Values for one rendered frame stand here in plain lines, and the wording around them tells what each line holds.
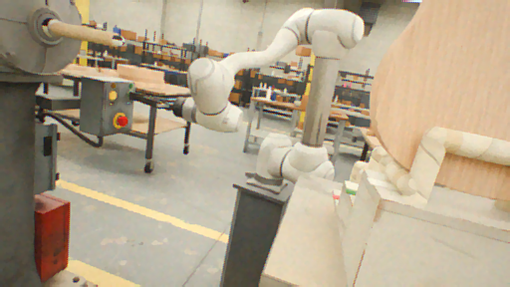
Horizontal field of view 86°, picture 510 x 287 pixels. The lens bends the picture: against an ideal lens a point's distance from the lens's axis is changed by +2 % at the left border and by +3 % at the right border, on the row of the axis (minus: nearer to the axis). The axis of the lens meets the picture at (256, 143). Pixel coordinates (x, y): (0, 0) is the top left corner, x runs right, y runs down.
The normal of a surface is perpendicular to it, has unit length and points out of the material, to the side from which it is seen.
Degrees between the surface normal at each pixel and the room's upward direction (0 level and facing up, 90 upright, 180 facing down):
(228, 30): 90
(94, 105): 90
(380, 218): 90
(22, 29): 92
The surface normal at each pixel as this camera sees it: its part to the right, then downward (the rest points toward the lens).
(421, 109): -0.21, 0.19
